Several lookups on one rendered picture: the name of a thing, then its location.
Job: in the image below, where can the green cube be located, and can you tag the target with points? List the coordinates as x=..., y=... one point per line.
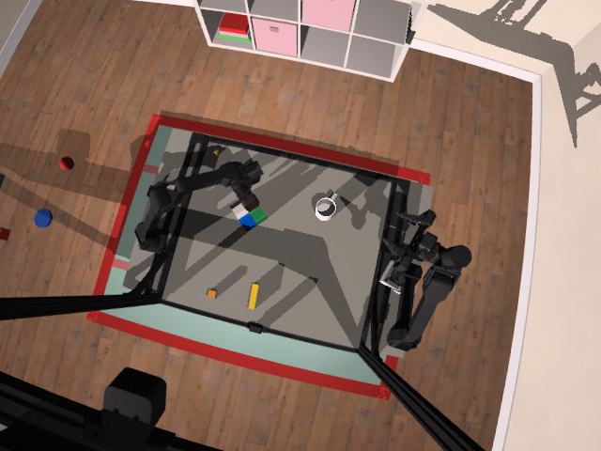
x=258, y=215

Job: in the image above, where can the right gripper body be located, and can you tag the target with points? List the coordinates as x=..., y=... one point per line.
x=406, y=259

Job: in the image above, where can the yellow flat bar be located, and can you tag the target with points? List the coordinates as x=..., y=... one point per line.
x=252, y=301

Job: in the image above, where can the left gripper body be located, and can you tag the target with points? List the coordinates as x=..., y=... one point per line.
x=250, y=201

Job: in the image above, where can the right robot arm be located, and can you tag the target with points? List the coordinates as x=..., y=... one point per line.
x=436, y=287

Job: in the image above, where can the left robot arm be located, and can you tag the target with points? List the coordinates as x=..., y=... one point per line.
x=228, y=174

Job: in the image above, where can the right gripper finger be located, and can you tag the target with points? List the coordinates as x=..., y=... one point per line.
x=399, y=252
x=413, y=219

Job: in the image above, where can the white mug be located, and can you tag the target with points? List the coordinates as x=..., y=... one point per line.
x=326, y=206

